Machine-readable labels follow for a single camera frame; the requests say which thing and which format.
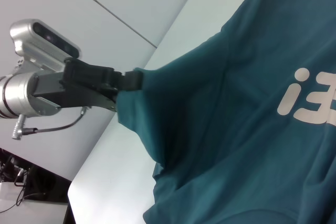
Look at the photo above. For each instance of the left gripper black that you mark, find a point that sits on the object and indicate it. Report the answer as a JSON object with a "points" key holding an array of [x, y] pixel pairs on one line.
{"points": [[47, 87]]}

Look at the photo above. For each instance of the teal t-shirt with FREE print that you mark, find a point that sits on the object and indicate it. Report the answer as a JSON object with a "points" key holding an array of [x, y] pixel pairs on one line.
{"points": [[236, 129]]}

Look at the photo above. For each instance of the black equipment under table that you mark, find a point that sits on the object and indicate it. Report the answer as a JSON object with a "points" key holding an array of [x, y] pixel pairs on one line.
{"points": [[44, 182]]}

